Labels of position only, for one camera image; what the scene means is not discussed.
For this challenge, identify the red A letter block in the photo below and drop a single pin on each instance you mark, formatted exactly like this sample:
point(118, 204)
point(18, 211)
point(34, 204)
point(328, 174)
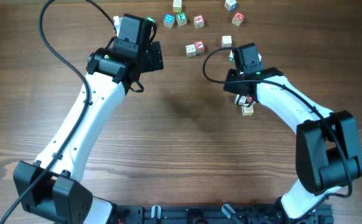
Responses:
point(199, 46)

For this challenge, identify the blue sided top block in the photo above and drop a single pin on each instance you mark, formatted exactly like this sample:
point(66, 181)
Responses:
point(230, 5)

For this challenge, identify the plain wooden block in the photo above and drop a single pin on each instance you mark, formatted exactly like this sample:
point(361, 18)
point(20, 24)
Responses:
point(191, 50)
point(226, 41)

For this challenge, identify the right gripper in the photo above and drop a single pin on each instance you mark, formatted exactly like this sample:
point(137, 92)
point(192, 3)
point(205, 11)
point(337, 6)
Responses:
point(231, 86)

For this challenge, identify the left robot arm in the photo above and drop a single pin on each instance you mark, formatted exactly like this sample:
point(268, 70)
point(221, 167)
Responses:
point(50, 187)

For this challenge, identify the green sided wooden block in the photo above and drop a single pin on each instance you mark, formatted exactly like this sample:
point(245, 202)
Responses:
point(231, 56)

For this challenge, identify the plain wooden block right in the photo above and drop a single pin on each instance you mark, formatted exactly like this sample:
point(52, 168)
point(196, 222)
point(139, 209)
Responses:
point(226, 41)

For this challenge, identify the green F letter block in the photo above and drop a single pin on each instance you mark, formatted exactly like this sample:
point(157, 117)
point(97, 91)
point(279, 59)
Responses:
point(181, 19)

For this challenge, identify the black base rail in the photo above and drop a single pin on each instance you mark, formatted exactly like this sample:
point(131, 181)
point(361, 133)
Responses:
point(196, 214)

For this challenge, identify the yellow sided wooden block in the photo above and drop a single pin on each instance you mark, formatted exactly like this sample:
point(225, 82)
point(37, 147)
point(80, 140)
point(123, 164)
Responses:
point(247, 110)

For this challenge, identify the blue letter block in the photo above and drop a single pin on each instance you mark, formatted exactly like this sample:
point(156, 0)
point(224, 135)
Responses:
point(169, 20)

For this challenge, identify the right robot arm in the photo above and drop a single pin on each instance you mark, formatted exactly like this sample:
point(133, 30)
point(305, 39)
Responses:
point(328, 155)

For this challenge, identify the yellow top letter block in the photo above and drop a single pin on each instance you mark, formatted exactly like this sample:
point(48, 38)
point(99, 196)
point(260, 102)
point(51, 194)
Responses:
point(177, 5)

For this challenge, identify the green Z letter block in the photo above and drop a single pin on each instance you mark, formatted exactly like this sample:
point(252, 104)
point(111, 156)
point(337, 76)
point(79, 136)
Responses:
point(150, 19)

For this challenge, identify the plain wooden block left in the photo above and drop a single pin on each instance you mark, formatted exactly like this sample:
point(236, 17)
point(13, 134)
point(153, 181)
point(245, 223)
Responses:
point(191, 50)

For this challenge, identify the red M letter block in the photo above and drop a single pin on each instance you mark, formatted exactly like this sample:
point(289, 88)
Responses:
point(238, 18)

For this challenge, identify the red 6 letter block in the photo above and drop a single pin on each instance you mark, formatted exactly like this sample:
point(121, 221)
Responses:
point(198, 21)

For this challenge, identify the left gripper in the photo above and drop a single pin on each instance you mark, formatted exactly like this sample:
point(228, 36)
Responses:
point(155, 56)

